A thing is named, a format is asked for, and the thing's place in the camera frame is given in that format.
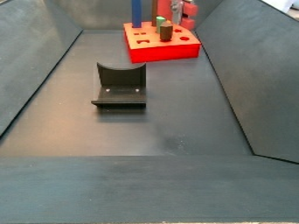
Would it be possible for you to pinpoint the red double-square block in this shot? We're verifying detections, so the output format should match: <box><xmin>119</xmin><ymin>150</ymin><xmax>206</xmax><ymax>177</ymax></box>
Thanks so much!
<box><xmin>158</xmin><ymin>0</ymin><xmax>173</xmax><ymax>20</ymax></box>

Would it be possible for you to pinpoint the black curved holder stand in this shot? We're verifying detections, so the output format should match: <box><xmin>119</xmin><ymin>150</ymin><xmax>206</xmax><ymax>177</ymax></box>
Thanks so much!
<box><xmin>91</xmin><ymin>63</ymin><xmax>146</xmax><ymax>107</ymax></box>

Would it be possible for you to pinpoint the blue rectangular block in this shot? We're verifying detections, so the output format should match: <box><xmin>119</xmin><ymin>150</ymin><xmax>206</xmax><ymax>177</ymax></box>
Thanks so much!
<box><xmin>131</xmin><ymin>0</ymin><xmax>142</xmax><ymax>28</ymax></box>

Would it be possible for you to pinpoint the green cylinder peg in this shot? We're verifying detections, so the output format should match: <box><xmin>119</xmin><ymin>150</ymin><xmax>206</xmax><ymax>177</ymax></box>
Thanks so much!
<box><xmin>155</xmin><ymin>16</ymin><xmax>166</xmax><ymax>33</ymax></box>

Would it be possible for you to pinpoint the brown tall cylinder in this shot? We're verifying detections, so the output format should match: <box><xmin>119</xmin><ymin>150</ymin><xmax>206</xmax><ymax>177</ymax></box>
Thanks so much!
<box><xmin>153</xmin><ymin>0</ymin><xmax>158</xmax><ymax>27</ymax></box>

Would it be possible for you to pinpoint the brown pentagon block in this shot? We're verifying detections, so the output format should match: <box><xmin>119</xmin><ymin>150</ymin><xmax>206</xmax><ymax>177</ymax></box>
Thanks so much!
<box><xmin>161</xmin><ymin>22</ymin><xmax>174</xmax><ymax>41</ymax></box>

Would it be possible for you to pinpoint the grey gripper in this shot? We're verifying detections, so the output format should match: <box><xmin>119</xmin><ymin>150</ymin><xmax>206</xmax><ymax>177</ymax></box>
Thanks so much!
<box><xmin>171</xmin><ymin>0</ymin><xmax>199</xmax><ymax>30</ymax></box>

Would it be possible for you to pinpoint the red foam shape board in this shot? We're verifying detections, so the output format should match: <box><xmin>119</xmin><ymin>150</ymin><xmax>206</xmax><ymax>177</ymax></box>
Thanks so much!
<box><xmin>124</xmin><ymin>22</ymin><xmax>202</xmax><ymax>63</ymax></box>

